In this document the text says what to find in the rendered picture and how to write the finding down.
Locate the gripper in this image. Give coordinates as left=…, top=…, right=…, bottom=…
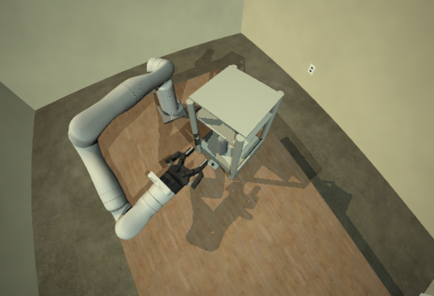
left=160, top=147, right=208, bottom=194

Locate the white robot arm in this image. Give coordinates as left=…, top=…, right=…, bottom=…
left=69, top=57, right=178, bottom=240

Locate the grey metal shelving unit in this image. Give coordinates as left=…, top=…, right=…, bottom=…
left=186, top=65, right=284, bottom=180

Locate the grey bottle with cap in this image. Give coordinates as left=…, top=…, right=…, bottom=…
left=217, top=135, right=228, bottom=156

